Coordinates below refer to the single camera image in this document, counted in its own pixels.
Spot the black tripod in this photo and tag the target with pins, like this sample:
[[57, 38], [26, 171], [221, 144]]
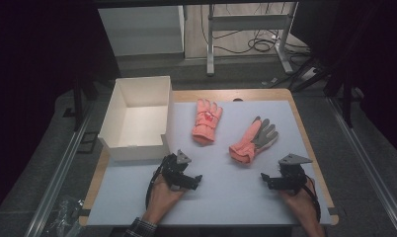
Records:
[[338, 89]]

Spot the clear plastic bag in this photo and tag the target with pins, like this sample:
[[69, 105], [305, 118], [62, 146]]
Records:
[[66, 215]]

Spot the white mat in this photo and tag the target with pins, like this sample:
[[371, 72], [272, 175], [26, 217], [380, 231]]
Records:
[[219, 184]]

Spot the white box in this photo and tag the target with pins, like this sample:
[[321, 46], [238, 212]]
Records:
[[137, 121]]

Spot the wooden table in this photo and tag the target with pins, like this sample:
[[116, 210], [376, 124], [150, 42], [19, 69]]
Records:
[[186, 95]]

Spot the grey metal stand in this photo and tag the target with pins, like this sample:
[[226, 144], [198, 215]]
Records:
[[249, 23]]

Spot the black stand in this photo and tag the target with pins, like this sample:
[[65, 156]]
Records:
[[83, 98]]

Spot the dark curtain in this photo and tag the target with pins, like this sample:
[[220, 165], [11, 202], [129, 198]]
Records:
[[374, 65], [32, 82]]

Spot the pink glove with red print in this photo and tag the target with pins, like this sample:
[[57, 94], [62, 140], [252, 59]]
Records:
[[206, 123]]

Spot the person's left hand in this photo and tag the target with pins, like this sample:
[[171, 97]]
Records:
[[163, 199]]

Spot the white cabinet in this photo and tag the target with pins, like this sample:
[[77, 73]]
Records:
[[143, 29]]

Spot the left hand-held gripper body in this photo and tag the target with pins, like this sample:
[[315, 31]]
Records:
[[173, 169]]

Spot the pink glove with grey palm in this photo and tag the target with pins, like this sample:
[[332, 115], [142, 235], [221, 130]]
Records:
[[251, 143]]

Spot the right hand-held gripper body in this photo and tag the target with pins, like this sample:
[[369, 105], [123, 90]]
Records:
[[290, 174]]

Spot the metal floor rail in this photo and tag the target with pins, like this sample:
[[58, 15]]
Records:
[[60, 171], [367, 164]]

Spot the white power strip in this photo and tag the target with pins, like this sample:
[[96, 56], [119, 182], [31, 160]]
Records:
[[307, 74]]

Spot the person's right hand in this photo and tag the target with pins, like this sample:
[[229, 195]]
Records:
[[297, 202]]

